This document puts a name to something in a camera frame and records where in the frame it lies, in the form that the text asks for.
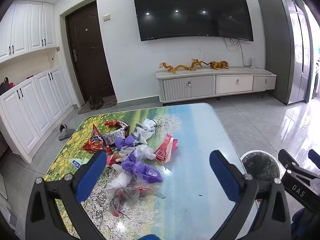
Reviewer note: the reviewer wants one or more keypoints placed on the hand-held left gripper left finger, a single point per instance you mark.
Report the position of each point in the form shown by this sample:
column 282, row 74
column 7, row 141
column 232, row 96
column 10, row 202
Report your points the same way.
column 91, row 177

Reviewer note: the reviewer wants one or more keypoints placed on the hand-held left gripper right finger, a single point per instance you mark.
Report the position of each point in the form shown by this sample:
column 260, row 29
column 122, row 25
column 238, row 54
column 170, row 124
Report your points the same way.
column 222, row 175

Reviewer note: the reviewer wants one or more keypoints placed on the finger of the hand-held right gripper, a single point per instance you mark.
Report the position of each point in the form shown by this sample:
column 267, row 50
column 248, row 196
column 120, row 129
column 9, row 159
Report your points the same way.
column 315, row 158
column 287, row 158

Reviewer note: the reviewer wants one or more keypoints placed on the white round waste bin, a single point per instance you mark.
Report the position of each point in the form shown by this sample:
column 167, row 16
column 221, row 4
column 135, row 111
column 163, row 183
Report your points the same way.
column 260, row 166

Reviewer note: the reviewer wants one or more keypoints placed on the red triangular snack packet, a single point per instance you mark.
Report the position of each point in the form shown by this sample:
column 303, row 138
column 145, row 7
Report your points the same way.
column 96, row 142

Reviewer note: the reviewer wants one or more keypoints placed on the blue and white packet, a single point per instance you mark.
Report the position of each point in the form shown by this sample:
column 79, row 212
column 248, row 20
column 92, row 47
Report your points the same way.
column 76, row 163

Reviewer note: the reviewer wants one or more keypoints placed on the white paper tissue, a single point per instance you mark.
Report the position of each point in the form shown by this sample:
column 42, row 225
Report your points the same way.
column 120, row 182

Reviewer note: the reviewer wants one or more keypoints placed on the red and white torn wrapper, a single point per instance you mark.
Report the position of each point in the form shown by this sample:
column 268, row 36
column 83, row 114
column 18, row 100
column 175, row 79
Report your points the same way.
column 113, row 158

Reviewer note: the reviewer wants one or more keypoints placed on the blue cloth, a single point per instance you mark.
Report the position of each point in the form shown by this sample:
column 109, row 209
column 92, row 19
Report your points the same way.
column 306, row 223

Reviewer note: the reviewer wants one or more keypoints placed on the clear bag with red print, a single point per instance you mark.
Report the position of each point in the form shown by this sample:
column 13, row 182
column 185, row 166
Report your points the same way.
column 125, row 196

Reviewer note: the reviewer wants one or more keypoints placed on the dark red white-label wrapper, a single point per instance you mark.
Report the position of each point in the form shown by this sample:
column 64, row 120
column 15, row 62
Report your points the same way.
column 115, row 136

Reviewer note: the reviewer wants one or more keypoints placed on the grey slipper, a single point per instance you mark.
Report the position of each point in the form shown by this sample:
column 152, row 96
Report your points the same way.
column 63, row 127
column 66, row 133

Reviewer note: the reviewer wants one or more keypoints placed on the small purple plastic bag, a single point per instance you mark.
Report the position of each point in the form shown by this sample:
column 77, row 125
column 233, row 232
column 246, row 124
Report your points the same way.
column 127, row 141

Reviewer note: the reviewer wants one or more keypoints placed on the large purple plastic bag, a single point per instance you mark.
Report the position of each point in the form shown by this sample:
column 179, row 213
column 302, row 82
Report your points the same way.
column 142, row 170

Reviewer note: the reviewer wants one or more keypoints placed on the small red crumpled wrapper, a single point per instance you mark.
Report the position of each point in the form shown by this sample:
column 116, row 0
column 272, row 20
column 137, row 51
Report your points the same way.
column 111, row 123

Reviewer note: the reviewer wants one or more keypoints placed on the flat white plastic bag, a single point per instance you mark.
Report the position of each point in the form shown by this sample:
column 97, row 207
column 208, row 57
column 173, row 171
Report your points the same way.
column 143, row 152

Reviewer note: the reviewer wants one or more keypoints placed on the clear thin plastic wrapper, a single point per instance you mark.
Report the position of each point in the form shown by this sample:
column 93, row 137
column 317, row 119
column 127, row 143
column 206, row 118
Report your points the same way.
column 150, row 191

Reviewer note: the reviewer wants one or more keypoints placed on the red and white packet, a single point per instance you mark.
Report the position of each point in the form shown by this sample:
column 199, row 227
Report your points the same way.
column 165, row 150

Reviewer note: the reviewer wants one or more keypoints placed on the crumpled white plastic bag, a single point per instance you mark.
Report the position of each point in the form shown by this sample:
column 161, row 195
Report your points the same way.
column 146, row 128

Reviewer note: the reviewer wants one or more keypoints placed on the brown door mat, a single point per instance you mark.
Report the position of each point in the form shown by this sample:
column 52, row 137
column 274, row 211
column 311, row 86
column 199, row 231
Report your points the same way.
column 110, row 102

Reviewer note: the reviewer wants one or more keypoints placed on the washing machine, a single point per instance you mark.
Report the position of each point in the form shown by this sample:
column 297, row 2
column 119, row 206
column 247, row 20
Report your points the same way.
column 317, row 80

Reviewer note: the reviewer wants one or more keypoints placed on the white base cabinets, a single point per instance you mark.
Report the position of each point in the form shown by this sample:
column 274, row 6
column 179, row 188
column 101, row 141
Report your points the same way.
column 37, row 105

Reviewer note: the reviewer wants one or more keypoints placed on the white television stand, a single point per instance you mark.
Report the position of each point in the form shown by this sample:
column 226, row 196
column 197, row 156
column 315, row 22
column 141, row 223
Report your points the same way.
column 200, row 83

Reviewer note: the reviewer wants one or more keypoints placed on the grey refrigerator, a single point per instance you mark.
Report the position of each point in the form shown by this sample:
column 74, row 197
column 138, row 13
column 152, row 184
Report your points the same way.
column 277, row 50

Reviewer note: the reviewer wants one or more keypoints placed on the golden tiger figurine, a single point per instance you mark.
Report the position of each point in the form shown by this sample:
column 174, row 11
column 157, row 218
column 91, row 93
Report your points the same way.
column 218, row 65

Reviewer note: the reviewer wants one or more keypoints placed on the golden dragon figurine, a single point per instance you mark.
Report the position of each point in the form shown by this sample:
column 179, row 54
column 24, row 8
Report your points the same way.
column 180, row 67

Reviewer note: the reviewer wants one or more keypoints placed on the dark brown door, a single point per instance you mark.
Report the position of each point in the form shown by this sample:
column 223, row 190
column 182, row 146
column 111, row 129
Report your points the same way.
column 90, row 55

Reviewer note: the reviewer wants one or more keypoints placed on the white wall cabinets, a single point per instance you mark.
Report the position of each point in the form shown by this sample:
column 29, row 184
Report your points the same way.
column 25, row 30

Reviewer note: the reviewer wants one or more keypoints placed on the black wall television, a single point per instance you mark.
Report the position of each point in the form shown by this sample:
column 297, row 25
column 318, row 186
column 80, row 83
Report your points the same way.
column 190, row 7

